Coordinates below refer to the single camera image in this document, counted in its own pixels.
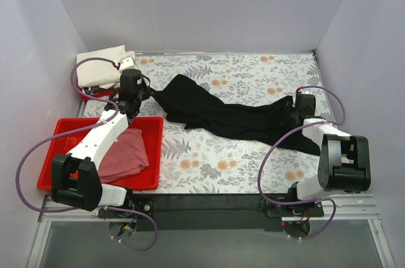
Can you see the floral patterned table mat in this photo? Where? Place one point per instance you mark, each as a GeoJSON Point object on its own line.
{"type": "Point", "coordinates": [196, 161]}

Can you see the aluminium frame rail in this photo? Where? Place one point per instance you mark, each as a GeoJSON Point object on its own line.
{"type": "Point", "coordinates": [348, 207]}

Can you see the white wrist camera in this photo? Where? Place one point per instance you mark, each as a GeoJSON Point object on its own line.
{"type": "Point", "coordinates": [125, 63]}
{"type": "Point", "coordinates": [303, 91]}

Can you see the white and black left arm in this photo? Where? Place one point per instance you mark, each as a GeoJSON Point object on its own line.
{"type": "Point", "coordinates": [74, 176]}

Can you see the pink t-shirt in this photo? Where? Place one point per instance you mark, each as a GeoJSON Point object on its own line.
{"type": "Point", "coordinates": [127, 156]}

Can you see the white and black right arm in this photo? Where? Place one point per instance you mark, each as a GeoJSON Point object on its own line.
{"type": "Point", "coordinates": [344, 161]}

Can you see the folded cream white t-shirt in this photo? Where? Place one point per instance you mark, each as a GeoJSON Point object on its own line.
{"type": "Point", "coordinates": [98, 72]}

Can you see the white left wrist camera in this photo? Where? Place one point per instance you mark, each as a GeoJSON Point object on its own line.
{"type": "Point", "coordinates": [125, 63]}

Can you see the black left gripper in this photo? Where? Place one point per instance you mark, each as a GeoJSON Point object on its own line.
{"type": "Point", "coordinates": [145, 91]}

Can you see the small red tray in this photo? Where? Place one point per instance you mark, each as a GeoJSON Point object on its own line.
{"type": "Point", "coordinates": [85, 98]}

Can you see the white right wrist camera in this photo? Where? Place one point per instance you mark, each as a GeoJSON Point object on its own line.
{"type": "Point", "coordinates": [303, 91]}

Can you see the large red plastic tray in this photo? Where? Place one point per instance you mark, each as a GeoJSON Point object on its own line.
{"type": "Point", "coordinates": [152, 133]}

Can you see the folded black white striped t-shirt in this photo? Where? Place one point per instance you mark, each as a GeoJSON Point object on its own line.
{"type": "Point", "coordinates": [95, 90]}

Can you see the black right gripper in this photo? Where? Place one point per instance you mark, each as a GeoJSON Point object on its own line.
{"type": "Point", "coordinates": [292, 113]}

